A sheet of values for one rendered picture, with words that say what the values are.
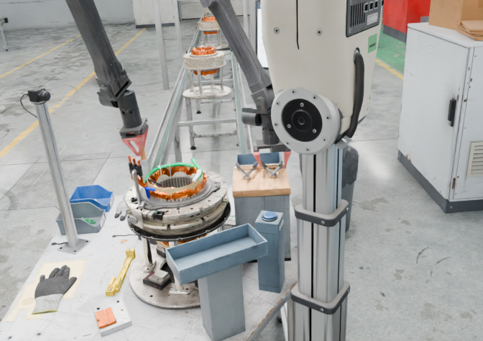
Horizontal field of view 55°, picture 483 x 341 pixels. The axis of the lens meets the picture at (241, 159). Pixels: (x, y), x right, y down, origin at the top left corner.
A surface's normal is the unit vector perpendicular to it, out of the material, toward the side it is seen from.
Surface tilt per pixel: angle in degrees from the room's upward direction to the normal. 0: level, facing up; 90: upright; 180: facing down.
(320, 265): 90
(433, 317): 0
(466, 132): 90
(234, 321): 90
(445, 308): 0
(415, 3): 90
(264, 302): 0
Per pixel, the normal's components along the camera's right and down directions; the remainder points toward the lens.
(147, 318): -0.06, -0.92
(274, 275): -0.30, 0.40
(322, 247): -0.57, 0.36
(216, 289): 0.44, 0.33
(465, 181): 0.05, 0.41
